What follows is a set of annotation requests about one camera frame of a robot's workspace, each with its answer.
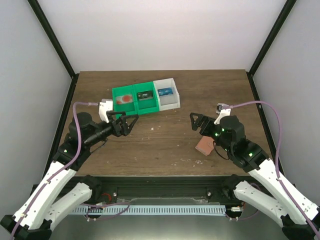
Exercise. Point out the middle green bin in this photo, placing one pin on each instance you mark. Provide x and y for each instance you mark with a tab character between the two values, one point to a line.
146	106

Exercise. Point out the black card in bin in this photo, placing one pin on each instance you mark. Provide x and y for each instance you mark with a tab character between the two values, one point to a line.
145	95

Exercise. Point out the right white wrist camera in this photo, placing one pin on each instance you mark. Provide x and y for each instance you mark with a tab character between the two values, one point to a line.
222	110

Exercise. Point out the left green bin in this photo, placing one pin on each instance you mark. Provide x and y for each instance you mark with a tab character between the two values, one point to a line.
131	108

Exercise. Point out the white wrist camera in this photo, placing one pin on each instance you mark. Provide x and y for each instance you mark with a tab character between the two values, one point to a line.
222	110
105	105

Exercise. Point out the white bin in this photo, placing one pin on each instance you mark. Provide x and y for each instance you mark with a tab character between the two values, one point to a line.
167	102

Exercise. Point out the light blue slotted cable duct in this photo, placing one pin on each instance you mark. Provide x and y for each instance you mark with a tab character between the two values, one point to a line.
154	210

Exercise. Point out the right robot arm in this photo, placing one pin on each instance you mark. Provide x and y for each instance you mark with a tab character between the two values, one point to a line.
298	217

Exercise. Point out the left black frame post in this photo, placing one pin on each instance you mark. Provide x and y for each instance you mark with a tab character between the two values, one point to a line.
39	13

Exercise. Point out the black aluminium front rail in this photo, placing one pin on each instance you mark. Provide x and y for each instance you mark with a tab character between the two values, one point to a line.
199	187

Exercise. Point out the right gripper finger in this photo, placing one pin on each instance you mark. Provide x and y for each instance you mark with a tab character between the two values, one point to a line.
197	117
195	124

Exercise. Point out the green bin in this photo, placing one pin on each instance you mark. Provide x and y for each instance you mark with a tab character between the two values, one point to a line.
146	106
131	108

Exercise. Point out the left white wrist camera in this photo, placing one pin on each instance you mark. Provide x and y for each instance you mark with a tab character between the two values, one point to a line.
105	105

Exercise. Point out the black frame post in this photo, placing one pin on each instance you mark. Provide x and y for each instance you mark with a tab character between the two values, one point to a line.
280	20
39	13

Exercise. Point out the blue card in bin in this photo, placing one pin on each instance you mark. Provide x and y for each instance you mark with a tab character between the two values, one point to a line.
165	92

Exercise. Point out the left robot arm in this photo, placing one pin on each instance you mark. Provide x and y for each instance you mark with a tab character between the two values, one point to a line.
41	213

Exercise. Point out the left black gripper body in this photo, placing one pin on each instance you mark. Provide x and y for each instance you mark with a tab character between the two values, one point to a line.
117	131

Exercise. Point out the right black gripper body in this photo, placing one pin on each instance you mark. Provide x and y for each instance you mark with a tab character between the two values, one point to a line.
206	131

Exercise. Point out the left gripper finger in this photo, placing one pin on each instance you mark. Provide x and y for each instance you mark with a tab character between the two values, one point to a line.
128	122
115	114

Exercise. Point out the right black frame post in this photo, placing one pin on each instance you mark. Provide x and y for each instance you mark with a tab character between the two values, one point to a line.
280	20

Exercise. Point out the red white card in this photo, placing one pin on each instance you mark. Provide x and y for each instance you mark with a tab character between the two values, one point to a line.
124	99

